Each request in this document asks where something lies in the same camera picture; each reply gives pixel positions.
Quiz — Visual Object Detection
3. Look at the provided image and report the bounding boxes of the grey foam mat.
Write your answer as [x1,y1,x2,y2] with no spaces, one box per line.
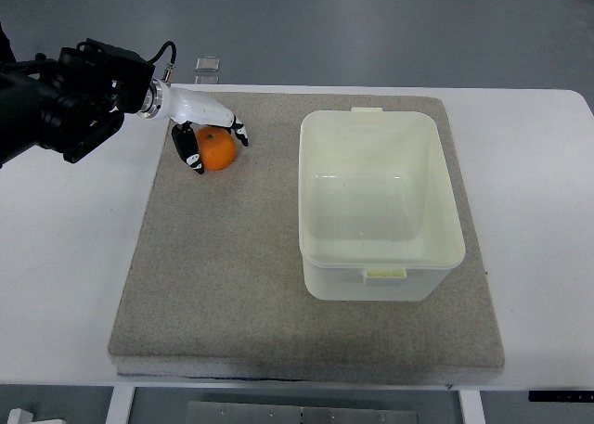
[109,93,504,385]

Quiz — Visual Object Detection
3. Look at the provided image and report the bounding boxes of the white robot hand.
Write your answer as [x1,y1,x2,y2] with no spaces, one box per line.
[138,79,249,174]

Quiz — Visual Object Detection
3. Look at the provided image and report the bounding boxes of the white plastic box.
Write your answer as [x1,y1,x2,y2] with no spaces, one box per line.
[298,109,466,302]

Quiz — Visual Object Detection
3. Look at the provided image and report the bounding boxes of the orange fruit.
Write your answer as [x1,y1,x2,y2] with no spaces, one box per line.
[195,126,237,171]

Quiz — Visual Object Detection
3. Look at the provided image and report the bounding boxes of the white table frame leg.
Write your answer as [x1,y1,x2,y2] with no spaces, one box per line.
[105,385,136,424]
[458,390,486,424]

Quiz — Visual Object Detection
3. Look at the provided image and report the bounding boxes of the small white block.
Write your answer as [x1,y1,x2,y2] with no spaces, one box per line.
[6,408,33,424]

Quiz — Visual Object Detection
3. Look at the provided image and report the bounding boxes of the black table control panel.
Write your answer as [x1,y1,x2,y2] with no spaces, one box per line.
[528,390,594,404]

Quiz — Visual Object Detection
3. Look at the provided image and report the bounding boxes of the white table frame leg left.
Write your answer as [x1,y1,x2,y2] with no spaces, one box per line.
[105,385,136,424]

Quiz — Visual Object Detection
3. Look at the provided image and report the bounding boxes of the metal base plate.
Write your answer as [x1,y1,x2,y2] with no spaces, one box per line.
[185,401,419,424]

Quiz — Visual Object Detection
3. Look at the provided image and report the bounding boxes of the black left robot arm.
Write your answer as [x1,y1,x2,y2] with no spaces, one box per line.
[1,35,249,173]

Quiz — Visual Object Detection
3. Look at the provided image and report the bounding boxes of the white table frame leg right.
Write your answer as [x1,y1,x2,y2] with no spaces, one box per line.
[458,390,486,424]

